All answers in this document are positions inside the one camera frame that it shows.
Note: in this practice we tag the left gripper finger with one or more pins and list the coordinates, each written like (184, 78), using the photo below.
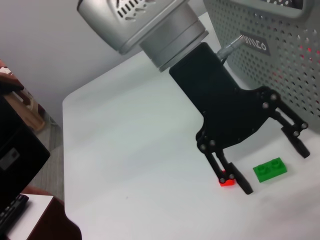
(297, 140)

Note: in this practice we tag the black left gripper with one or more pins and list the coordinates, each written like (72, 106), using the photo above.
(220, 105)

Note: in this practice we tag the small red square block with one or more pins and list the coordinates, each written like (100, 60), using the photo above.
(227, 184)

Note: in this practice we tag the green toy brick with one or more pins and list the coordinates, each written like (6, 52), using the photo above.
(270, 172)

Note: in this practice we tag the grey-green perforated storage bin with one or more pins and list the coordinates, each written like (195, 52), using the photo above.
(287, 62)

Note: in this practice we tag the white desk with brown side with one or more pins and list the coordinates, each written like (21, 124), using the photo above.
(50, 220)

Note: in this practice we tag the light wooden rack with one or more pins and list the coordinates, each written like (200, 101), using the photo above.
(27, 112)

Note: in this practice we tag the black boxy object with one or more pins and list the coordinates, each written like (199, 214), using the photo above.
(17, 155)

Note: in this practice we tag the black keyboard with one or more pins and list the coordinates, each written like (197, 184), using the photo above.
(12, 208)

